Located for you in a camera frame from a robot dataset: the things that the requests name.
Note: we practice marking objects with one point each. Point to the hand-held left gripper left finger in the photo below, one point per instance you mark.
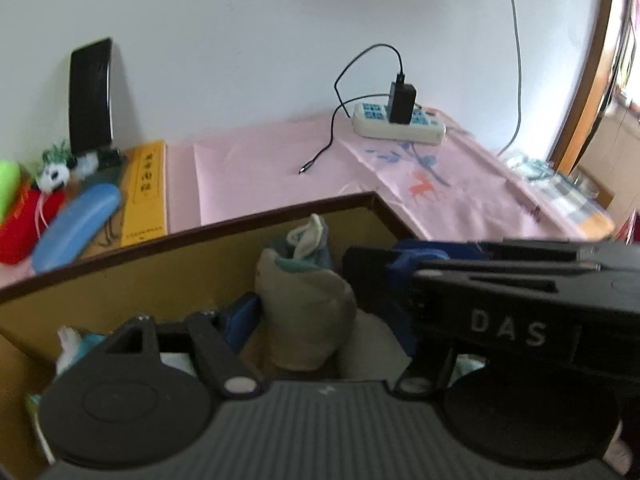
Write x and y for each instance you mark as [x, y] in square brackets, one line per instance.
[245, 317]

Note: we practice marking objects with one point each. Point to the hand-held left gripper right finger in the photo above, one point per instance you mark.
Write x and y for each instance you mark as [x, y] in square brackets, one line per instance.
[402, 330]

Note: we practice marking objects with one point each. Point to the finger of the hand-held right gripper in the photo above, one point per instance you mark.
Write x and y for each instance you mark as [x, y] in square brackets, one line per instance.
[440, 250]
[375, 275]

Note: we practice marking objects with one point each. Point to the brown cardboard box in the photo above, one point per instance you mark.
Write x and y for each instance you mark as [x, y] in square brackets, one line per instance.
[150, 260]

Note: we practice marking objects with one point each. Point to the red box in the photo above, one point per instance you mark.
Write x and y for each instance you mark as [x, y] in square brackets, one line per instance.
[629, 225]

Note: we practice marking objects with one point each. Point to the striped folded cloth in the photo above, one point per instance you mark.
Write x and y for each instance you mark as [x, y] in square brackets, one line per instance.
[580, 210]

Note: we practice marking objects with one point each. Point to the clear plastic bag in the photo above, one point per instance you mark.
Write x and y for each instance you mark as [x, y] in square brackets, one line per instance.
[530, 167]

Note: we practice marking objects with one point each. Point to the white power strip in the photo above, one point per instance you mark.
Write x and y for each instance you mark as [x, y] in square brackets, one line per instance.
[380, 130]

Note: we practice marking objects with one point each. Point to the pink printed bedsheet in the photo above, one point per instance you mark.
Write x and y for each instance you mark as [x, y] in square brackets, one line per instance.
[250, 175]

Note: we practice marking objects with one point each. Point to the black charger adapter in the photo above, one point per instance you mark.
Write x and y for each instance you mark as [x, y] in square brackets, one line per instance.
[401, 102]

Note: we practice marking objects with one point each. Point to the yellow book box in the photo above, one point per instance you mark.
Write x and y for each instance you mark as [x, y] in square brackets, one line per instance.
[145, 195]

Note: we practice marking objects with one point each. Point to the teal white plush toy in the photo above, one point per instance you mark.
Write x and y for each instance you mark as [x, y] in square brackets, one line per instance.
[87, 347]

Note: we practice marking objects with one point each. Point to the blue glasses case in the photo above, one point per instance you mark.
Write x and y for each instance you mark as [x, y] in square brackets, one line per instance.
[75, 225]

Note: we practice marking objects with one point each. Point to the panda plush toy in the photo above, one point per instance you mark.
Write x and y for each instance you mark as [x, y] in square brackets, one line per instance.
[52, 176]

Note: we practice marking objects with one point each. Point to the red fabric pouch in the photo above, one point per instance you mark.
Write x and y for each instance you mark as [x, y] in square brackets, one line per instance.
[20, 230]

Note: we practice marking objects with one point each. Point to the neon green plush toy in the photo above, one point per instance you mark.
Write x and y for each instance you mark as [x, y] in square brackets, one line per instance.
[7, 190]

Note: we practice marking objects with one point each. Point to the black phone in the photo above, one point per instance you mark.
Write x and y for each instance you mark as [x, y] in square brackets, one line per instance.
[90, 95]

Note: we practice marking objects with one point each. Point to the wooden door frame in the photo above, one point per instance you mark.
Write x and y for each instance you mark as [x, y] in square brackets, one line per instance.
[585, 85]

